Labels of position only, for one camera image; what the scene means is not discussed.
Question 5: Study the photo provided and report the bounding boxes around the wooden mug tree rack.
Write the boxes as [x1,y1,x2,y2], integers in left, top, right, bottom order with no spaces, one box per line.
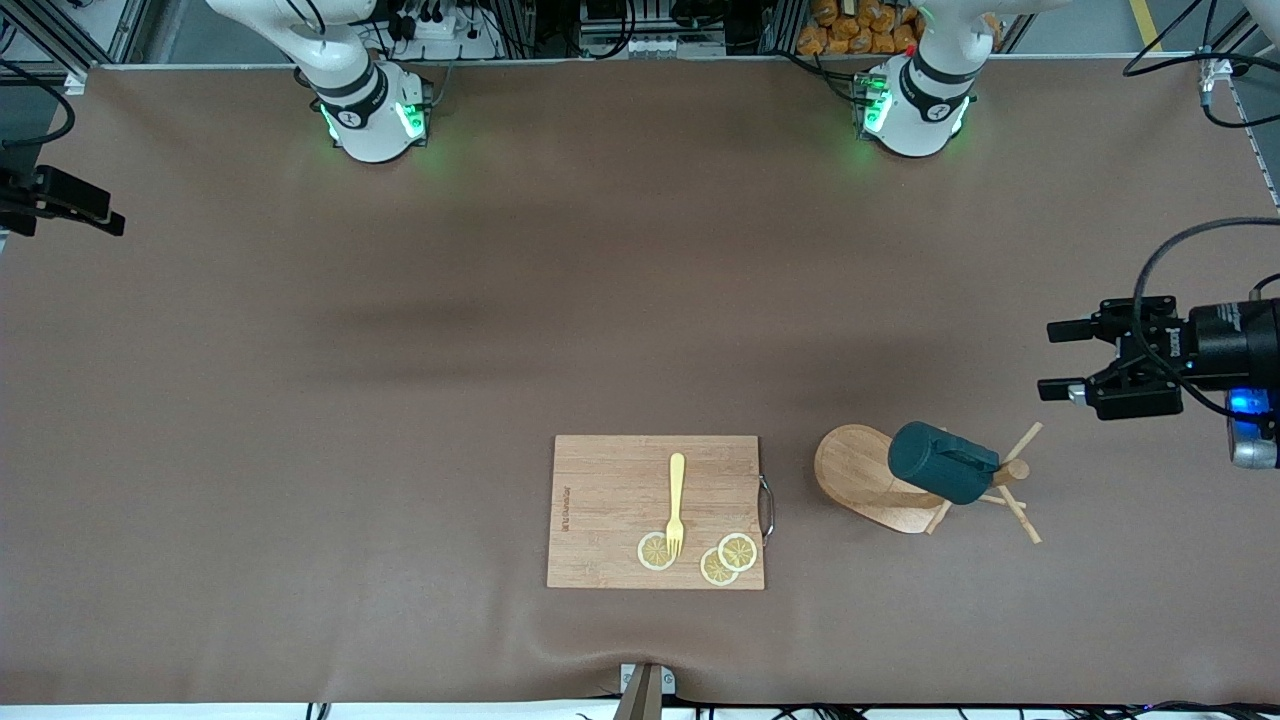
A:
[813,421,1044,546]

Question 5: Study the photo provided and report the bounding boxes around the white power strip with plugs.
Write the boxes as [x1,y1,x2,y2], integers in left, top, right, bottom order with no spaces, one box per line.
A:
[385,0,503,61]

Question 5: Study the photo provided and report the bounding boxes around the teal mug yellow inside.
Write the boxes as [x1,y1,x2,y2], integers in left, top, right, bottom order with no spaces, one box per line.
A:
[888,420,1001,506]

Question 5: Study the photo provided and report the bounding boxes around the bamboo cutting board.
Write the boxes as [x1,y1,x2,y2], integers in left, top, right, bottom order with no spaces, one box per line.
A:
[546,434,766,591]

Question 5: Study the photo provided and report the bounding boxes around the metal table edge bracket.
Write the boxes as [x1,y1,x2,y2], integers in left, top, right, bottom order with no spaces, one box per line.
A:
[618,662,677,720]

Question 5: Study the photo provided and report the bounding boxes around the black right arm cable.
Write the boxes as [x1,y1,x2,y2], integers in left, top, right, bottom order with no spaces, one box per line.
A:
[0,58,77,153]

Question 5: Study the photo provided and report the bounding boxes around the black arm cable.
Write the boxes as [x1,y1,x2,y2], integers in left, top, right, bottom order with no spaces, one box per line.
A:
[0,58,77,153]
[1122,0,1280,421]

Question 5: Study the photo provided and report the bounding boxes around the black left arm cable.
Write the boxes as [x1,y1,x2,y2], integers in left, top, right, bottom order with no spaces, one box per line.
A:
[1122,0,1280,421]

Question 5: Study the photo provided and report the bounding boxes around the pile of orange snacks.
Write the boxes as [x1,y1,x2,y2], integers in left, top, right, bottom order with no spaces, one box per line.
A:
[797,0,926,57]

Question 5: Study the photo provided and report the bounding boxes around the brown table mat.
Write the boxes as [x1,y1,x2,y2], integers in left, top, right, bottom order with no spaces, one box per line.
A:
[0,58,1280,706]

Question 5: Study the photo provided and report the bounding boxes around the aluminium frame post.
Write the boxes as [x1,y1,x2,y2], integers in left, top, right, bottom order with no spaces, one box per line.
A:
[1198,0,1280,81]
[0,0,151,71]

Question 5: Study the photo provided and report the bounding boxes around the yellow plastic fork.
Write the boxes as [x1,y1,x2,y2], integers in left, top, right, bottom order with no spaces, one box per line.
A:
[665,452,688,558]

